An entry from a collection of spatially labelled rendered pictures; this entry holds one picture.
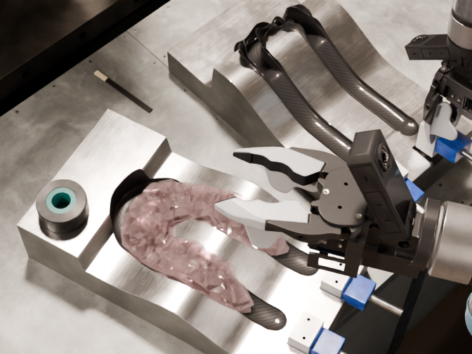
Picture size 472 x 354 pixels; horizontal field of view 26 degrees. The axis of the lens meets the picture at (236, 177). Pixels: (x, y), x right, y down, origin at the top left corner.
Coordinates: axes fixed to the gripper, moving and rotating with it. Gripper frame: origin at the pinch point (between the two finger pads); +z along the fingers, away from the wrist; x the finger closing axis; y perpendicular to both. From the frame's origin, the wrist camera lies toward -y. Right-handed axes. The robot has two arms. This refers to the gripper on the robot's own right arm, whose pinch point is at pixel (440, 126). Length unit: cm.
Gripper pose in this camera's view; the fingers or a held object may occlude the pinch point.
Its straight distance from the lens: 170.7
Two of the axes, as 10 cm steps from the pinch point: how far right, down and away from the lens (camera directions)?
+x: 7.3, -4.9, 4.7
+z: -0.1, 6.9, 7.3
